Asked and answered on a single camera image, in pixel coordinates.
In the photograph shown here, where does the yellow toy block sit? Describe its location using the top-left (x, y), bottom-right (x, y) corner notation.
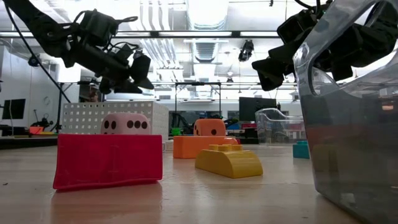
top-left (195, 144), bottom-right (264, 179)

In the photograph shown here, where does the black computer monitor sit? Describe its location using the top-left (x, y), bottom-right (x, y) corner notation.
top-left (2, 98), bottom-right (27, 120)
top-left (238, 96), bottom-right (277, 122)

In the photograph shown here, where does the person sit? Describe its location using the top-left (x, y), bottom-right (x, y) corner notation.
top-left (79, 88), bottom-right (100, 103)

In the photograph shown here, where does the black mounted camera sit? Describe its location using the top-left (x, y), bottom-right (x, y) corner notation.
top-left (238, 39), bottom-right (255, 62)

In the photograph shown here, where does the orange foam die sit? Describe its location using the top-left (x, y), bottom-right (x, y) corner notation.
top-left (193, 118), bottom-right (227, 137)

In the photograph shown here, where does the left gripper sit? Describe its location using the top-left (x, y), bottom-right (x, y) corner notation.
top-left (63, 40), bottom-right (155, 95)

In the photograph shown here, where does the orange toy block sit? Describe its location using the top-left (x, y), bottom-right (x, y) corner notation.
top-left (173, 135), bottom-right (239, 159)

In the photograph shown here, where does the pink foam die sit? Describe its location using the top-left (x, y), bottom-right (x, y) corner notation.
top-left (100, 112), bottom-right (152, 136)

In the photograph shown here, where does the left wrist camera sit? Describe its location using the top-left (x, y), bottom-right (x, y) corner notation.
top-left (77, 9), bottom-right (121, 47)

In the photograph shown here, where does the clear plastic bin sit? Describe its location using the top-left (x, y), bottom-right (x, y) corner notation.
top-left (254, 108), bottom-right (307, 146)

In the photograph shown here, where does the white perforated basket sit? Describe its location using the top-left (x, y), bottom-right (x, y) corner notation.
top-left (61, 100), bottom-right (170, 141)

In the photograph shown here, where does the red toy block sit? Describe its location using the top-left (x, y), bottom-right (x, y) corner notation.
top-left (52, 133), bottom-right (164, 190)

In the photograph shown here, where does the black background stand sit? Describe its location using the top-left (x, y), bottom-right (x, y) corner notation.
top-left (174, 81), bottom-right (222, 125)

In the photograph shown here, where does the smoky grey translucent bin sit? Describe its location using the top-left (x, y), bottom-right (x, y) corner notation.
top-left (293, 0), bottom-right (398, 224)

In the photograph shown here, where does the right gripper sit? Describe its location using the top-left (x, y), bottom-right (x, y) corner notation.
top-left (251, 27), bottom-right (355, 92)

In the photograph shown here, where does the teal toy block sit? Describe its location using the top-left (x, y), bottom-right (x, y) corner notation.
top-left (292, 140), bottom-right (311, 160)

